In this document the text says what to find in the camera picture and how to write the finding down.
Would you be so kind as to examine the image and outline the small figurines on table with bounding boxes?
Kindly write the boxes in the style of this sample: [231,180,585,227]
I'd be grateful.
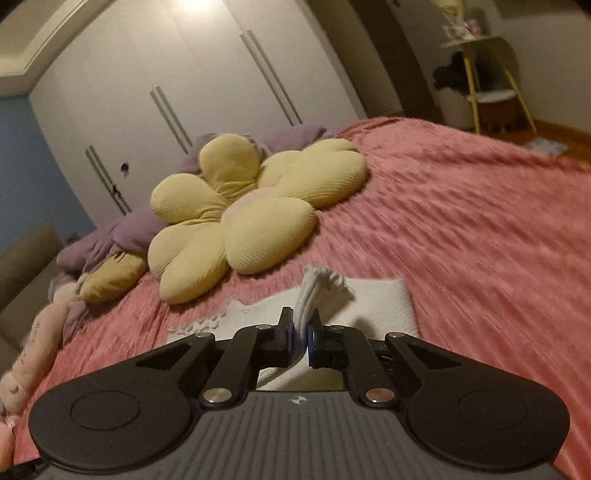
[441,0,486,40]

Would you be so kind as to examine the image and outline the small yellow cushion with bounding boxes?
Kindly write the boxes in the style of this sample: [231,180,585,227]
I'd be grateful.
[76,251,148,304]

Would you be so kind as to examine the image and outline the white laundry basket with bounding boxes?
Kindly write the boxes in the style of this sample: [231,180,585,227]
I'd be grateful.
[438,87,477,131]

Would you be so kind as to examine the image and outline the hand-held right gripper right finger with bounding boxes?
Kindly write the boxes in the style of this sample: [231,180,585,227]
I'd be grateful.
[307,308,452,409]

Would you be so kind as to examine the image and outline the dark cloth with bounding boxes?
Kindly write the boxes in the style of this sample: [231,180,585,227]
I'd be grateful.
[433,51,472,93]

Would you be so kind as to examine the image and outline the yellow-legged side table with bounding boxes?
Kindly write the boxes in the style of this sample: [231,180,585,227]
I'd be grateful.
[441,36,537,134]

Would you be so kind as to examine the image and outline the white wardrobe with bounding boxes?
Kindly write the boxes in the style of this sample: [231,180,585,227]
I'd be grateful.
[28,0,403,232]

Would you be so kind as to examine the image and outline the brown stool with white cushion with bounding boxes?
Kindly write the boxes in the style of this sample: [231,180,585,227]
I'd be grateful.
[468,89,520,134]

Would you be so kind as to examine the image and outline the yellow flower cushion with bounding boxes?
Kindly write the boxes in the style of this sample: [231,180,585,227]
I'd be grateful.
[148,134,369,305]

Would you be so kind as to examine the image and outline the olive sofa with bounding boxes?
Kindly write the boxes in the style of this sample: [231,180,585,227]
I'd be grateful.
[0,224,70,372]

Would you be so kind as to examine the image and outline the long pink plush toy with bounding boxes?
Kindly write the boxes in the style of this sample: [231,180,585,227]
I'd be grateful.
[0,281,88,416]

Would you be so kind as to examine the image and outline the white knit sweater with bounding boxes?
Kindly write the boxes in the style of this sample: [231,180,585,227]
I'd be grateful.
[166,265,421,389]

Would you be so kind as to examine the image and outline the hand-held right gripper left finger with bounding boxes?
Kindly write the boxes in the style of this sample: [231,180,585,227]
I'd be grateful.
[135,308,297,409]

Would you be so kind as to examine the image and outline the grey cloth on floor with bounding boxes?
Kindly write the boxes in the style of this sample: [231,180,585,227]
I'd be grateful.
[526,138,570,156]

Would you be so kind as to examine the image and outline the purple flower cushion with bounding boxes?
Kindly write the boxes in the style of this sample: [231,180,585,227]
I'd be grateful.
[56,124,334,343]

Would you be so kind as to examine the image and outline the pink ribbed bedspread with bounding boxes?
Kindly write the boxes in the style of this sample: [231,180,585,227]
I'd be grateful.
[0,115,591,480]

